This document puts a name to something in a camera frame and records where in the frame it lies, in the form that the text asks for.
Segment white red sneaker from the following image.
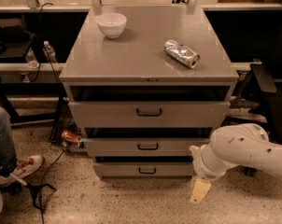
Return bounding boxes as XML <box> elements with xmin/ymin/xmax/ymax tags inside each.
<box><xmin>0</xmin><ymin>155</ymin><xmax>44</xmax><ymax>187</ymax></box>

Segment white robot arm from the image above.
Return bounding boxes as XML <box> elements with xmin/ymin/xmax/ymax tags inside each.
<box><xmin>189</xmin><ymin>123</ymin><xmax>282</xmax><ymax>204</ymax></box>

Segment clear plastic cup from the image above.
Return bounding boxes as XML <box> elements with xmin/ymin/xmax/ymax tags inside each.
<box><xmin>25</xmin><ymin>49</ymin><xmax>39</xmax><ymax>69</ymax></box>

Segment black tripod stand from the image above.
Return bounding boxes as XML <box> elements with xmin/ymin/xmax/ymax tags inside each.
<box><xmin>0</xmin><ymin>173</ymin><xmax>57</xmax><ymax>212</ymax></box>

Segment orange plastic bottle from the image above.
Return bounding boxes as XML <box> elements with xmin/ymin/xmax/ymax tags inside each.
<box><xmin>62</xmin><ymin>130</ymin><xmax>84</xmax><ymax>148</ymax></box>

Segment black office chair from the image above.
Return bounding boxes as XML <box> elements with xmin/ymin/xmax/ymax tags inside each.
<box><xmin>223</xmin><ymin>3</ymin><xmax>282</xmax><ymax>178</ymax></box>

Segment clear plastic water bottle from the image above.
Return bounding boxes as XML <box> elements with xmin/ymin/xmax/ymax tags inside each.
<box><xmin>44</xmin><ymin>41</ymin><xmax>58</xmax><ymax>63</ymax></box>

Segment black power cable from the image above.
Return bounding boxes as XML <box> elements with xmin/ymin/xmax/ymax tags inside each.
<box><xmin>28</xmin><ymin>2</ymin><xmax>66</xmax><ymax>224</ymax></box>

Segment grey metal drawer cabinet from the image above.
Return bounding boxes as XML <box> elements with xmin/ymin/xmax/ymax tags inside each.
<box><xmin>60</xmin><ymin>5</ymin><xmax>238</xmax><ymax>164</ymax></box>

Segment silver crushed can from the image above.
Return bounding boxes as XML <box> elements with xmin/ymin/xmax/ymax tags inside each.
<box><xmin>163</xmin><ymin>39</ymin><xmax>200</xmax><ymax>69</ymax></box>

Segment grey top drawer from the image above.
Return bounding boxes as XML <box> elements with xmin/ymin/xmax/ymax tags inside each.
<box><xmin>69</xmin><ymin>102</ymin><xmax>229</xmax><ymax>128</ymax></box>

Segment white ceramic bowl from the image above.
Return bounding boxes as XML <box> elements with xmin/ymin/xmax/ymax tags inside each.
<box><xmin>96</xmin><ymin>13</ymin><xmax>127</xmax><ymax>38</ymax></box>

